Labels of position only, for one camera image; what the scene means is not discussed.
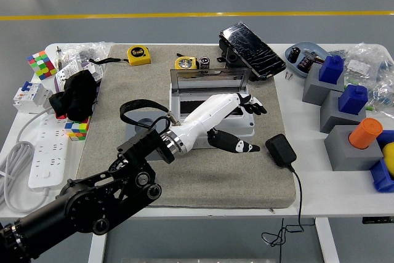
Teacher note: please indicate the grey plastic junction box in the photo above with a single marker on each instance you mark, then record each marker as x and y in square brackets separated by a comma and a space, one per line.
[246, 124]

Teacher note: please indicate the smoky transparent box lid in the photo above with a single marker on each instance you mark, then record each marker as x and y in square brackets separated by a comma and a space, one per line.
[209, 82]

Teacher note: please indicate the white-edged rubik's cube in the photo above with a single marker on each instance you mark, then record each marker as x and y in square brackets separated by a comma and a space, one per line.
[41, 65]

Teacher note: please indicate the blue plastic bin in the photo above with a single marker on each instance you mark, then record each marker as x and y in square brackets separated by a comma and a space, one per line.
[381, 180]

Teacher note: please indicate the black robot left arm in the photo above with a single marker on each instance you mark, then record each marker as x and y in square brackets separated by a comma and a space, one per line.
[92, 201]

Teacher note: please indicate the black case with glossy lid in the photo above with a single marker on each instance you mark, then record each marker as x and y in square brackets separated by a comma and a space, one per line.
[252, 49]

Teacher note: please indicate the black table control panel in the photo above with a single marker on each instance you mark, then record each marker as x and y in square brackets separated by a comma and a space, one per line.
[377, 220]

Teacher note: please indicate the clear plastic parts bag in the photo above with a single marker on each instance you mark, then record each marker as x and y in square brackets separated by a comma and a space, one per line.
[369, 59]

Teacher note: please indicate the white circuit breaker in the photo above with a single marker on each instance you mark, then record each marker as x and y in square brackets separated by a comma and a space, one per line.
[30, 96]

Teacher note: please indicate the small green connector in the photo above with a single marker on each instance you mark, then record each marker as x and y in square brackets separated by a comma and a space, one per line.
[369, 107]

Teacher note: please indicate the blue block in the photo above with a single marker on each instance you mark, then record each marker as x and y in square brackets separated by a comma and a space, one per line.
[352, 99]
[331, 69]

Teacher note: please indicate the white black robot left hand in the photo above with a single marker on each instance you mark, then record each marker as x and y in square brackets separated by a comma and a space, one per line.
[203, 115]

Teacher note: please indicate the black capacitor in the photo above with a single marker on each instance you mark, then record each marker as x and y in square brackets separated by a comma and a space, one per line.
[294, 54]
[304, 63]
[204, 62]

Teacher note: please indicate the white power strip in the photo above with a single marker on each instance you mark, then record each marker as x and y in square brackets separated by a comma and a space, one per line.
[49, 152]

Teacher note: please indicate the small metal clip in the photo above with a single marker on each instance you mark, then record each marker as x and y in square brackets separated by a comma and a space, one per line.
[308, 53]

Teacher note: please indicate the white table leg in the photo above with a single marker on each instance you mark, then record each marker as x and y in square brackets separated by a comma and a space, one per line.
[327, 241]
[98, 250]

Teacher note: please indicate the yellow round object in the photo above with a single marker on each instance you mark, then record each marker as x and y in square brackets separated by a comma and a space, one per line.
[389, 158]

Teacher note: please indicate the white packaging box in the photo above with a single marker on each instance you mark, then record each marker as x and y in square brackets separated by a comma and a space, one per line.
[69, 70]

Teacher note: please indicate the yellow black-faced tape measure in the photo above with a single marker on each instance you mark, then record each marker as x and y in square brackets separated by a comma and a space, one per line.
[184, 62]

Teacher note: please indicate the black cloth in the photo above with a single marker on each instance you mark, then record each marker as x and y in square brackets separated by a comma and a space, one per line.
[75, 93]

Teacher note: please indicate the black power adapter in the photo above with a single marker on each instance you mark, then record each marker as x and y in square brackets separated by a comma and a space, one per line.
[280, 150]

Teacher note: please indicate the grey-brown mat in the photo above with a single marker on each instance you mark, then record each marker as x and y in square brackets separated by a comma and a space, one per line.
[215, 183]

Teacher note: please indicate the black-edged rubik's cube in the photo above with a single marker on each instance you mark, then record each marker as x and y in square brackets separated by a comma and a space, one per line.
[77, 129]

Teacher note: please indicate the blue-grey tray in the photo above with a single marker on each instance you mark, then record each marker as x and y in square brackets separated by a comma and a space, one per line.
[317, 48]

